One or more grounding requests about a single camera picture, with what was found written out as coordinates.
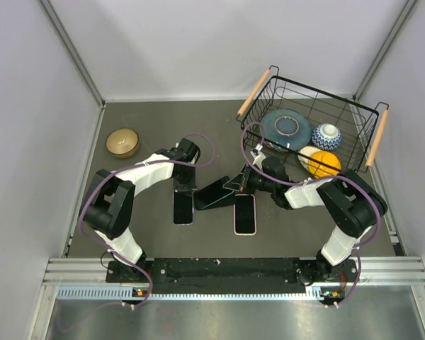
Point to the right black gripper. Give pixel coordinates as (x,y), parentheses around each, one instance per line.
(240,181)

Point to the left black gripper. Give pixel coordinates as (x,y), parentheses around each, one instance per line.
(188,185)

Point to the teal-edged black phone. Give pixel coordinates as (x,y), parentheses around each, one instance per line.
(217,185)

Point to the beige phone case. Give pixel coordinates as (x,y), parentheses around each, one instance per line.
(234,219)

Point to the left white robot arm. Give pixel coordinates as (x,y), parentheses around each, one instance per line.
(107,206)

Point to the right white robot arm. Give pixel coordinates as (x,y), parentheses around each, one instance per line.
(353,205)

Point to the cream bowl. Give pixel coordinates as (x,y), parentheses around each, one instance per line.
(305,155)

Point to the tan ceramic bowl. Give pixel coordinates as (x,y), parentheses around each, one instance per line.
(123,142)

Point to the blue-grey ceramic plate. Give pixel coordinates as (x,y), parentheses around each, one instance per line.
(286,129)

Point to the yellow bowl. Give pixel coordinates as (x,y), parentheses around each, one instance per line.
(323,163)

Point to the blue white patterned bowl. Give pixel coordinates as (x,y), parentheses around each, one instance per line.
(326,137)

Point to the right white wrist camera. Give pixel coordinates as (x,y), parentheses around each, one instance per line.
(258,156)

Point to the black wire basket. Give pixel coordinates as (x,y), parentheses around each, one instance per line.
(361,127)

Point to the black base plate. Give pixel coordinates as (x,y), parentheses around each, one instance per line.
(242,275)

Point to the aluminium rail with cable duct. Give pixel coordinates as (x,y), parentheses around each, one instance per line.
(81,279)

